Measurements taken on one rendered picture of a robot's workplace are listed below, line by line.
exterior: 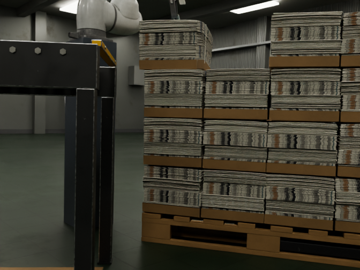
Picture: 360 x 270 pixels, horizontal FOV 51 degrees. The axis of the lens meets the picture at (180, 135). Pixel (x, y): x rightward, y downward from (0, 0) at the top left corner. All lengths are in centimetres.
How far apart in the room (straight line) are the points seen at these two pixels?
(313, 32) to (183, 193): 91
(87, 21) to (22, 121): 926
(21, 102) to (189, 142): 970
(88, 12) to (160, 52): 50
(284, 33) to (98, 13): 98
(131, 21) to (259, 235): 134
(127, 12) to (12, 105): 913
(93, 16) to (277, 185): 126
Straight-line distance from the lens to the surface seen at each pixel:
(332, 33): 175
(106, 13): 217
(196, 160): 176
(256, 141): 171
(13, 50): 111
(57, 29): 1188
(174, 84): 178
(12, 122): 1120
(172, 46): 183
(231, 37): 1182
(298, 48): 173
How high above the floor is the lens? 61
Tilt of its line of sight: 3 degrees down
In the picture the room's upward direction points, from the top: 2 degrees clockwise
